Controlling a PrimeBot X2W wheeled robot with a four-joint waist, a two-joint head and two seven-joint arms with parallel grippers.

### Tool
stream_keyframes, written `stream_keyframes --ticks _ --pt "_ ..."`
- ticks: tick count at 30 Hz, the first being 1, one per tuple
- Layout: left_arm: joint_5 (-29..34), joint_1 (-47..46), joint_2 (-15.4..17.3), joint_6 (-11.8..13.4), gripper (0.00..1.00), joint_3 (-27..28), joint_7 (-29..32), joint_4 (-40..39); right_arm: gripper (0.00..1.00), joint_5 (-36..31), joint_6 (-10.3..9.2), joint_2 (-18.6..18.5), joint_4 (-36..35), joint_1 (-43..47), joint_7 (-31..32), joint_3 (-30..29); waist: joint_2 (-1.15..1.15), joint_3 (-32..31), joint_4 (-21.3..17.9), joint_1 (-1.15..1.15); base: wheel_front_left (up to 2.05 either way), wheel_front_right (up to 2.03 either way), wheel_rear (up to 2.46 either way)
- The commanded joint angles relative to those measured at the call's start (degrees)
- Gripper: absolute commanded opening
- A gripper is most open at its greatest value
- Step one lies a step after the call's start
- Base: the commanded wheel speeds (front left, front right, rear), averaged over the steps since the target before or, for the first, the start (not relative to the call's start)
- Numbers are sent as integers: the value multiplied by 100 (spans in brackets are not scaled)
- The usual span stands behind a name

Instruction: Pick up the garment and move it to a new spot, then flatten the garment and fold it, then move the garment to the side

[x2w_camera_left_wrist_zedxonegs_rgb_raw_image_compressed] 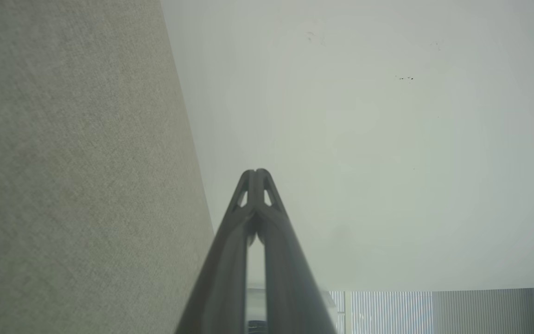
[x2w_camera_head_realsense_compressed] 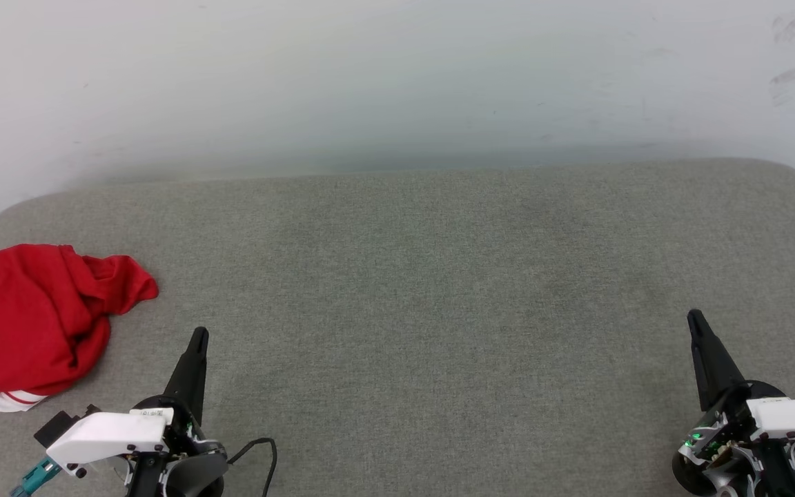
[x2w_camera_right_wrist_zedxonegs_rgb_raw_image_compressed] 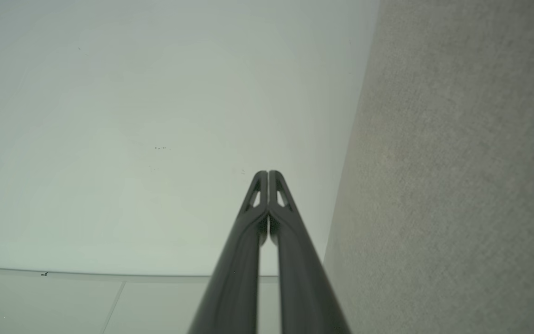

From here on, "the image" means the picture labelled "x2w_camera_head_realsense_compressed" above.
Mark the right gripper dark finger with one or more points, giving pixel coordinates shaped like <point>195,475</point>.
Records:
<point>711,366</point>

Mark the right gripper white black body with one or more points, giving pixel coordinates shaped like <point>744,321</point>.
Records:
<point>794,420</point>

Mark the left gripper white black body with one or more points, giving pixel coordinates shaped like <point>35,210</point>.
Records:
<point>111,431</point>

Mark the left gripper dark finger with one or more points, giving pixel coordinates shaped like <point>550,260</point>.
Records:
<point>190,376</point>

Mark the red shirt with white sleeves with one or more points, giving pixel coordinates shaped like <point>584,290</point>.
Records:
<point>32,317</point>

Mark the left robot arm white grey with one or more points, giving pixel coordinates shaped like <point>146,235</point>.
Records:
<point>194,473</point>

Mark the grey fabric sofa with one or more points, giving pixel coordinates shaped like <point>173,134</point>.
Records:
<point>425,310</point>

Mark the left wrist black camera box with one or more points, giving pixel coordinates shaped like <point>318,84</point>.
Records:
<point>59,424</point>

